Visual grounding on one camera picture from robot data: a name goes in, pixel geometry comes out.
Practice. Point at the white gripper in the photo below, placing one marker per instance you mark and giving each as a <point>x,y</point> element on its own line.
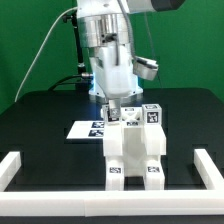
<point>116,76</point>

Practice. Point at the white tagged cube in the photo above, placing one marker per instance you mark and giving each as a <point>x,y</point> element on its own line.
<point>152,114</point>
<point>105,114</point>

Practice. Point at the white chair seat part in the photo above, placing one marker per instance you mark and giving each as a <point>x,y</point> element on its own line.
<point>126,143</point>

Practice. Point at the white chair back frame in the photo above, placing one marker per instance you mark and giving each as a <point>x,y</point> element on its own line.
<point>153,135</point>

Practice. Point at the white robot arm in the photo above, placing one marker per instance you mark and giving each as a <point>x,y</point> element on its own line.
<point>105,30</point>

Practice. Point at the white U-shaped border fence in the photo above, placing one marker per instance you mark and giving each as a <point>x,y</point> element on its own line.
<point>209,201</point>

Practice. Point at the black camera stand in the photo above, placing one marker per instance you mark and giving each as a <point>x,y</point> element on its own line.
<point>84,84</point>

